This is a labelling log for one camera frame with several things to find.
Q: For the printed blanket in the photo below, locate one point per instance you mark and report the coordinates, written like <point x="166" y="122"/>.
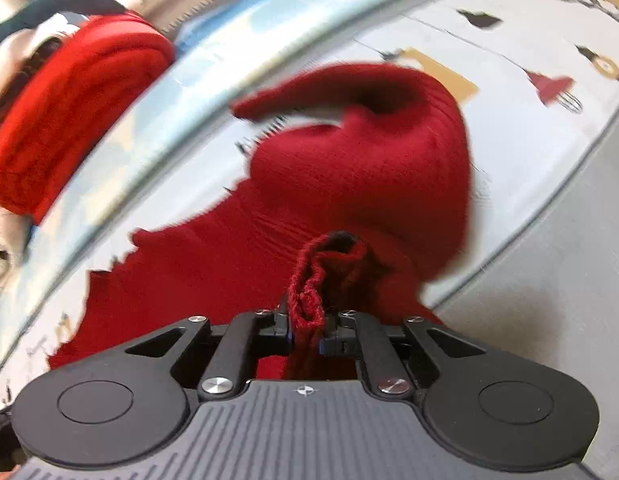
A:
<point x="504" y="125"/>

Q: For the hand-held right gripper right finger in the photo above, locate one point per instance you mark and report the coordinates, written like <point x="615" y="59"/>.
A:
<point x="323" y="345"/>

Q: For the dark red knit garment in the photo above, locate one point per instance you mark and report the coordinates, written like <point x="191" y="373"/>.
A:
<point x="339" y="185"/>

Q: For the folded cream blanket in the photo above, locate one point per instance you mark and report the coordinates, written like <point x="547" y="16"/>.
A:
<point x="1" y="250"/>

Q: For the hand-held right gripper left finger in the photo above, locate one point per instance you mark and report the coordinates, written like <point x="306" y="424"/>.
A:
<point x="287" y="334"/>

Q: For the folded bright red sweater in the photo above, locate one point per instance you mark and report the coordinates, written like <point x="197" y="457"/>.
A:
<point x="74" y="110"/>

